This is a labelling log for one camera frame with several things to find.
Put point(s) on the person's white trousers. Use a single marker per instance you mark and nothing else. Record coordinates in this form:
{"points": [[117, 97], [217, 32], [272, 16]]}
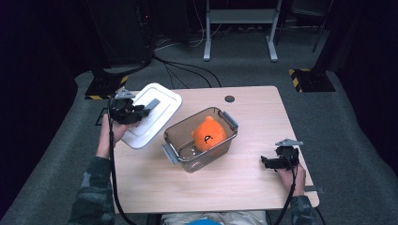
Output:
{"points": [[234, 217]]}

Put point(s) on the person's left hand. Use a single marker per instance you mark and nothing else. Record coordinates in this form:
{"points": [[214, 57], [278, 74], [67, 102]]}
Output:
{"points": [[109, 134]]}

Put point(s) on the black yellow striped base plate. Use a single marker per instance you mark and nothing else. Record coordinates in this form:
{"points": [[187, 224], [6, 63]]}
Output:
{"points": [[103, 87], [313, 81]]}

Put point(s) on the white metal stand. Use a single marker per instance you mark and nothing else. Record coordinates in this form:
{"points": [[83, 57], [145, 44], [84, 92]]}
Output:
{"points": [[241, 15]]}

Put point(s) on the blue cloth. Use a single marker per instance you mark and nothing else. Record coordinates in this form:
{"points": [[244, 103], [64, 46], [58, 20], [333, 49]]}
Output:
{"points": [[203, 222]]}

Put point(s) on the person's right hand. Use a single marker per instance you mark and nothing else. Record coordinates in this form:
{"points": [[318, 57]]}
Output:
{"points": [[295, 181]]}

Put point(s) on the white box lid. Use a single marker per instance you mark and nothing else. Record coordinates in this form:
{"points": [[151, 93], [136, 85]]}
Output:
{"points": [[156, 115]]}

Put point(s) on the transparent brown storage box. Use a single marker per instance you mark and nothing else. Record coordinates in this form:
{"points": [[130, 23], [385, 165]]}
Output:
{"points": [[200, 161]]}

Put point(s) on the dark cabinet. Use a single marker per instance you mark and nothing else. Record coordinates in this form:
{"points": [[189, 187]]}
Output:
{"points": [[125, 31]]}

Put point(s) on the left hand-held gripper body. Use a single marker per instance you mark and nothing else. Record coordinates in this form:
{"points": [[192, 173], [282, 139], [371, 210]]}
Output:
{"points": [[123, 111]]}

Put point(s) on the orange plush toy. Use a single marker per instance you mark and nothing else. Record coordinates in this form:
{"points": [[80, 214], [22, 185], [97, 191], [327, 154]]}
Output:
{"points": [[209, 134]]}

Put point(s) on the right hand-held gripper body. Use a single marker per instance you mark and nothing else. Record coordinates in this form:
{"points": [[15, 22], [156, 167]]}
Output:
{"points": [[287, 156]]}

